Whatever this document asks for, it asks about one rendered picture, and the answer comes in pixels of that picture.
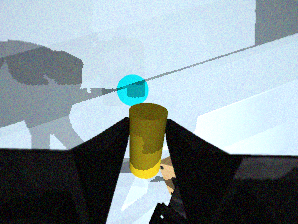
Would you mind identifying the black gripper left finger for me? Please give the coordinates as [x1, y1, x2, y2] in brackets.
[0, 117, 130, 224]

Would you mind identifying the yellow cylinder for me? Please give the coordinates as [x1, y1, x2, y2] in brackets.
[129, 103, 168, 179]

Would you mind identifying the cyan circle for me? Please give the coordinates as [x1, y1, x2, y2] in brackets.
[117, 74, 148, 106]

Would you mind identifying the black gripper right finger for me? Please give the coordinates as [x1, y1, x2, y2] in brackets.
[165, 119, 298, 224]

